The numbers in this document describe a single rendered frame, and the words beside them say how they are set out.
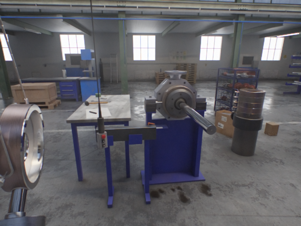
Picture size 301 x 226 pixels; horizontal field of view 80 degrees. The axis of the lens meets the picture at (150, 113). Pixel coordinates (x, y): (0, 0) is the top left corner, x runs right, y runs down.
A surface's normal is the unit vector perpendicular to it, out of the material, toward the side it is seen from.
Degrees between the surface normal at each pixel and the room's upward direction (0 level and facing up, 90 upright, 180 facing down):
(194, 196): 0
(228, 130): 90
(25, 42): 90
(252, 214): 0
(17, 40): 90
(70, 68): 90
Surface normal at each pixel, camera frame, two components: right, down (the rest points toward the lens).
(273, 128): 0.15, 0.29
